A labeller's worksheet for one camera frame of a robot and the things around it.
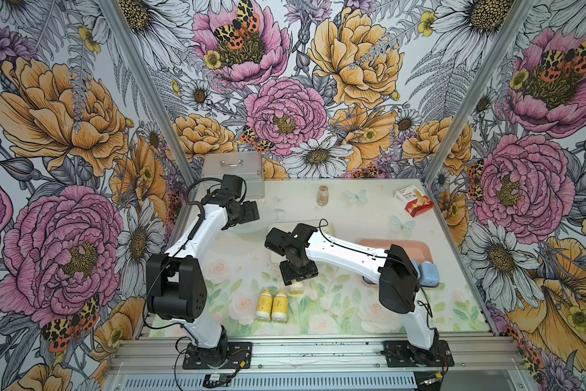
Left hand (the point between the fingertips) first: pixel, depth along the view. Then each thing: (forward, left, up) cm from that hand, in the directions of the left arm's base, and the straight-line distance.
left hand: (245, 222), depth 89 cm
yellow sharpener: (-21, -18, -8) cm, 29 cm away
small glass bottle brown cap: (+22, -31, -10) cm, 39 cm away
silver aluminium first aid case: (+31, +2, 0) cm, 31 cm away
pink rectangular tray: (-3, -66, -15) cm, 68 cm away
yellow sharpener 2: (-27, -9, -6) cm, 29 cm away
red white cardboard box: (+18, -70, -9) cm, 73 cm away
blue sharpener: (-18, -63, -7) cm, 66 cm away
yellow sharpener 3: (-28, -14, -7) cm, 32 cm away
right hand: (-21, -19, -5) cm, 29 cm away
